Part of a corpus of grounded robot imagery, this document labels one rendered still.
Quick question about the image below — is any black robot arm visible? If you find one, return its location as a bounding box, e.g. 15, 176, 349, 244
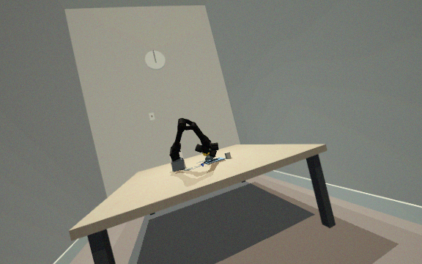
170, 118, 218, 161

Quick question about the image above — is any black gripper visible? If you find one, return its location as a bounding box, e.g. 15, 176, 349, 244
195, 144, 217, 157

